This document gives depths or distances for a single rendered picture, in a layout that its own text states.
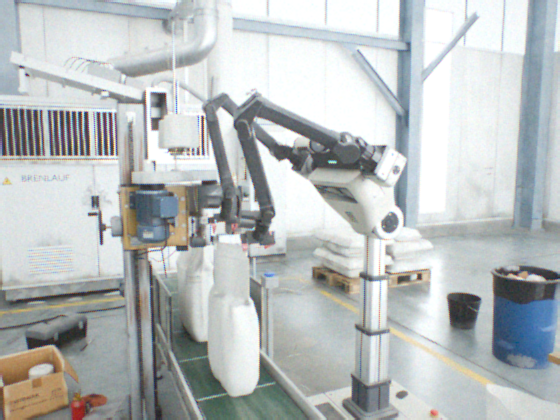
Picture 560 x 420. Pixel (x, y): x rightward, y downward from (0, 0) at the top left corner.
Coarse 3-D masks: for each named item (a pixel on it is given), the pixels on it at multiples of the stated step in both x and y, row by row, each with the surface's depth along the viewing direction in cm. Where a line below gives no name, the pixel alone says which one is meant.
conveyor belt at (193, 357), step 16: (176, 288) 370; (176, 304) 329; (176, 320) 296; (176, 336) 269; (176, 352) 247; (192, 352) 247; (192, 368) 228; (208, 368) 228; (192, 384) 212; (208, 384) 212; (256, 384) 212; (272, 384) 212; (208, 400) 198; (224, 400) 198; (240, 400) 198; (256, 400) 198; (272, 400) 198; (288, 400) 198; (208, 416) 185; (224, 416) 185; (240, 416) 185; (256, 416) 185; (272, 416) 185; (288, 416) 185; (304, 416) 185
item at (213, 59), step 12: (228, 0) 524; (228, 12) 526; (228, 24) 527; (228, 36) 529; (216, 48) 525; (228, 48) 531; (216, 60) 527; (228, 60) 532; (228, 72) 534; (216, 84) 530; (228, 84) 535
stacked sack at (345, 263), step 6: (330, 258) 505; (336, 258) 495; (342, 258) 486; (348, 258) 481; (354, 258) 484; (360, 258) 486; (390, 258) 494; (336, 264) 493; (342, 264) 481; (348, 264) 474; (354, 264) 473; (360, 264) 477; (348, 270) 474
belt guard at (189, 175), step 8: (136, 176) 197; (144, 176) 196; (152, 176) 196; (160, 176) 198; (168, 176) 202; (176, 176) 207; (184, 176) 212; (192, 176) 218; (200, 176) 223; (208, 176) 229; (216, 176) 236
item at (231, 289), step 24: (216, 240) 229; (216, 264) 206; (240, 264) 194; (216, 288) 208; (240, 288) 195; (216, 312) 207; (240, 312) 196; (216, 336) 207; (240, 336) 195; (216, 360) 210; (240, 360) 196; (240, 384) 198
